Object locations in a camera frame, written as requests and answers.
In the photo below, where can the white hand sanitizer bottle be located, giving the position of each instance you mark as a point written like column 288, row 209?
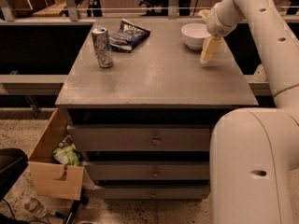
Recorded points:
column 259, row 74

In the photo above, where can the brown cardboard box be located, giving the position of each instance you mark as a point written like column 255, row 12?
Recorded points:
column 51, row 178

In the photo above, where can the clear plastic water bottle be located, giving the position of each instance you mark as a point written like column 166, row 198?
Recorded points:
column 35, row 207

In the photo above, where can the grey wooden drawer cabinet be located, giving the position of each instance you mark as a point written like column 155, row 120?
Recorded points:
column 160, row 84

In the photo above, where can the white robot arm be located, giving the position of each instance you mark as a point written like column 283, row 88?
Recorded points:
column 252, row 150

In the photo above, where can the middle grey drawer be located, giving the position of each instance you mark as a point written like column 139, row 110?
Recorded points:
column 147, row 170

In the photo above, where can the white ceramic bowl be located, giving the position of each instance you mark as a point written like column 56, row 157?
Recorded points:
column 194, row 34

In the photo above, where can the dark blue chip bag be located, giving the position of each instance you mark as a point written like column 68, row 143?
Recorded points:
column 128, row 37

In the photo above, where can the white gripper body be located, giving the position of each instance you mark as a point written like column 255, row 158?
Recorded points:
column 215, row 23

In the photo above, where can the grey drawer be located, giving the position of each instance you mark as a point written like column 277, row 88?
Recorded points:
column 148, row 192
column 147, row 170
column 96, row 138

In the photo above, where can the bottom grey drawer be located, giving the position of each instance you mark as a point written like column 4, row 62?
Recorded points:
column 148, row 192

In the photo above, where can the green snack bag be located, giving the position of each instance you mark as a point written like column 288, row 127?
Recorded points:
column 66, row 155

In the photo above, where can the top grey drawer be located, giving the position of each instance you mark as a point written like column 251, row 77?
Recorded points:
column 96, row 138

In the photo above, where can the grey metal railing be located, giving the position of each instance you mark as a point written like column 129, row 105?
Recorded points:
column 113, row 8

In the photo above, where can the silver blue redbull can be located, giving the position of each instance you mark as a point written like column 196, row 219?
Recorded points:
column 101, row 45

